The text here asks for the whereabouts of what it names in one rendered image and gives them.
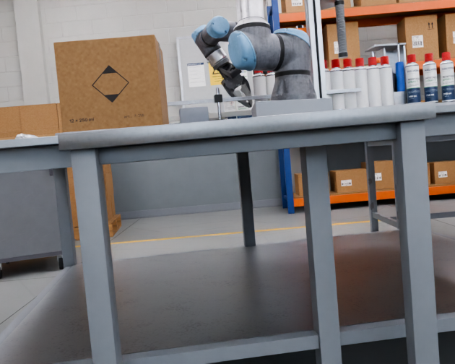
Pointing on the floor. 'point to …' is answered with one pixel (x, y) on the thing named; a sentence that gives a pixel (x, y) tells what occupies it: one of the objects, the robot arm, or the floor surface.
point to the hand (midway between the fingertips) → (249, 104)
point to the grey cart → (21, 218)
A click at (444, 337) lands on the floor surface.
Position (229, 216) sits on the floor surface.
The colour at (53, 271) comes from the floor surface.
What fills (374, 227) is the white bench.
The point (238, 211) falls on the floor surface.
